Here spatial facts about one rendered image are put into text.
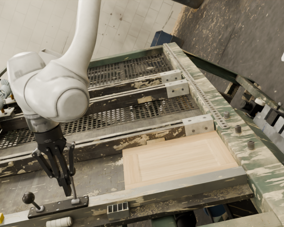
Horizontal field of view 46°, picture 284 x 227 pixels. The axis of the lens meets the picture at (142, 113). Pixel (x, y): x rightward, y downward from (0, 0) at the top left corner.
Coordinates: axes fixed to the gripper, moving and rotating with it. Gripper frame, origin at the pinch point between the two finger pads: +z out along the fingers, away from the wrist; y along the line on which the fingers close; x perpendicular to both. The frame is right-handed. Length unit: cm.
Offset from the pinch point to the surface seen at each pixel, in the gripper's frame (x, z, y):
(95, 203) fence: 3.1, 11.5, 6.3
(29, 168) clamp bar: 38.5, 13.6, -24.4
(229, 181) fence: 2, 13, 51
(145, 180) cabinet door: 13.1, 13.8, 23.9
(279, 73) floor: 163, 45, 144
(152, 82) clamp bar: 109, 11, 38
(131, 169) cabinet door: 21.5, 13.6, 19.3
